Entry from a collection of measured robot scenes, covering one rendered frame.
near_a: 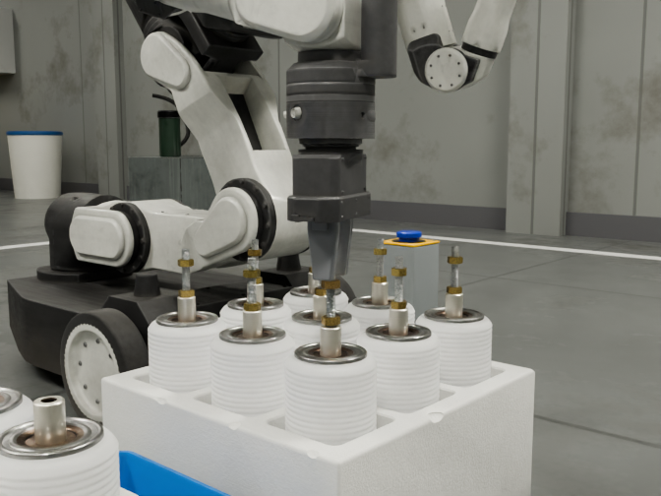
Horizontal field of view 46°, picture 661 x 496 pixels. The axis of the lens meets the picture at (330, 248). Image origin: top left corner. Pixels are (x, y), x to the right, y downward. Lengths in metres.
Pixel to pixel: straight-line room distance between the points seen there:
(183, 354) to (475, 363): 0.35
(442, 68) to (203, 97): 0.42
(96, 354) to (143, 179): 3.58
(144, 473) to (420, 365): 0.33
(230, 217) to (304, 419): 0.57
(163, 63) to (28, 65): 6.59
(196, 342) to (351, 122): 0.35
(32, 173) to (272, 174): 5.74
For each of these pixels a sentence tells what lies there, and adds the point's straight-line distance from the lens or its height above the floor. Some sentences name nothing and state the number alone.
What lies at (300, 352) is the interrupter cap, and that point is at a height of 0.25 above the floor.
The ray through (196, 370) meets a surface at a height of 0.20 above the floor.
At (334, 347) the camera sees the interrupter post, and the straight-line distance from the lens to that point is 0.79.
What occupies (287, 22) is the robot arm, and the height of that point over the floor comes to 0.58.
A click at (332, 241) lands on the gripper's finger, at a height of 0.37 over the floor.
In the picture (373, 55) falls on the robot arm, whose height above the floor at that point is 0.55.
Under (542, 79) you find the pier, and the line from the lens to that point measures 4.11.
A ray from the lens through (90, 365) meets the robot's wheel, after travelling 1.34.
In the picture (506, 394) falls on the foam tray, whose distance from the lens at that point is 0.97.
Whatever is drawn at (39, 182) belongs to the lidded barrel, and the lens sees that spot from 7.00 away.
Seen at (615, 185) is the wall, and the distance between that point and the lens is 4.05.
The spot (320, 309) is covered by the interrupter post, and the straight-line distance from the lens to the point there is 0.95.
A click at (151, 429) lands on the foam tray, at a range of 0.94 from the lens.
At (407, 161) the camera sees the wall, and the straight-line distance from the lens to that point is 4.62.
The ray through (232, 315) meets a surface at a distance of 1.02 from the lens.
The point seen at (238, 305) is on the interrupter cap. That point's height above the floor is 0.25.
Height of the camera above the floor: 0.47
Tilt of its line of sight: 8 degrees down
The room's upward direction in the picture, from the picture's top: straight up
